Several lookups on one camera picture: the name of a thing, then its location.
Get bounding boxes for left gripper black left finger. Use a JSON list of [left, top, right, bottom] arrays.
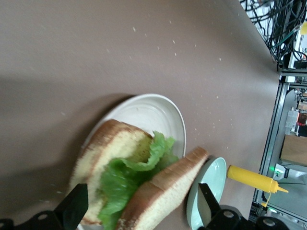
[[14, 183, 89, 230]]

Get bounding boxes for green lettuce leaf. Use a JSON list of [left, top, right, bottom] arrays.
[[97, 130, 179, 230]]

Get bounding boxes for brown bread slice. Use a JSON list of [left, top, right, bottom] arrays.
[[117, 146, 209, 230], [69, 119, 154, 226]]

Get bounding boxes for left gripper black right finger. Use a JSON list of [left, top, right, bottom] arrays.
[[198, 182, 291, 230]]

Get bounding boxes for black cable bundle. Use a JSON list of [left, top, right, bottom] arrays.
[[239, 0, 307, 70]]

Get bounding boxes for yellow squeeze bottle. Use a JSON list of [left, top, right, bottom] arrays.
[[227, 164, 289, 208]]

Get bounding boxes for brown wooden box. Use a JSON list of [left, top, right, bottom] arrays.
[[279, 135, 307, 166]]

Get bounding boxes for mint green plate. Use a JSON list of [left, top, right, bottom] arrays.
[[186, 157, 227, 230]]

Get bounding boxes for beige plate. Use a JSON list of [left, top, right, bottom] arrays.
[[80, 93, 187, 230]]

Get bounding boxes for aluminium table frame rail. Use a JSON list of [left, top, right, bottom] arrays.
[[249, 69, 292, 216]]

